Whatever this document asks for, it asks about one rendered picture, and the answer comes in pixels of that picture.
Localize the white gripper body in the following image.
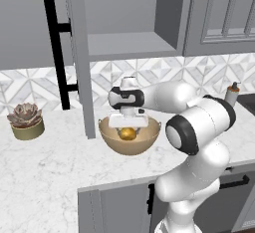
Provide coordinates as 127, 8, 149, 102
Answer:
108, 112, 149, 128

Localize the tan round basket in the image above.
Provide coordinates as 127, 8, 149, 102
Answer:
98, 115, 162, 156

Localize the grey open cabinet door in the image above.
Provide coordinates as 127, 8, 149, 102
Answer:
62, 0, 98, 140

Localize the grey base cabinet door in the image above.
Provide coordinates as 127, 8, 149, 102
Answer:
77, 180, 154, 233

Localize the grey flat cabinet door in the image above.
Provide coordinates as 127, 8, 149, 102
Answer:
0, 0, 75, 71

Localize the grey panelled cabinet door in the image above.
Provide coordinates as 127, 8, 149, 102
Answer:
183, 0, 255, 58

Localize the succulent plant in olive pot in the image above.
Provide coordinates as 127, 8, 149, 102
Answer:
6, 102, 46, 141

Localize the dark sink basin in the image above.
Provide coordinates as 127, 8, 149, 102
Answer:
235, 93, 255, 117

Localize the grey base drawer front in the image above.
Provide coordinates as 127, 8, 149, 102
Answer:
193, 169, 255, 233

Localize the short black base cabinet handle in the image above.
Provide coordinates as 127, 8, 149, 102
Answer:
146, 183, 155, 216

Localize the long black cabinet door handle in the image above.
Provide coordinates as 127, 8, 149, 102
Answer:
43, 0, 81, 112

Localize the grey open wall cabinet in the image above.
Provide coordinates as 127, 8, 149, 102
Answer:
80, 0, 195, 63

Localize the black drawer handle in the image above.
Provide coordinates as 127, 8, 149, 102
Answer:
219, 174, 251, 190

